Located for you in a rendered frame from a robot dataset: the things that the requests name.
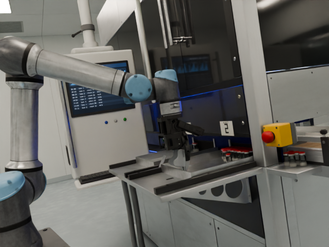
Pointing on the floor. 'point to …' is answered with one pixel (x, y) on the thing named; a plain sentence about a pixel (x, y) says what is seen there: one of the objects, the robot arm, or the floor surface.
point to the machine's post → (260, 120)
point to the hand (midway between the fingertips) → (186, 169)
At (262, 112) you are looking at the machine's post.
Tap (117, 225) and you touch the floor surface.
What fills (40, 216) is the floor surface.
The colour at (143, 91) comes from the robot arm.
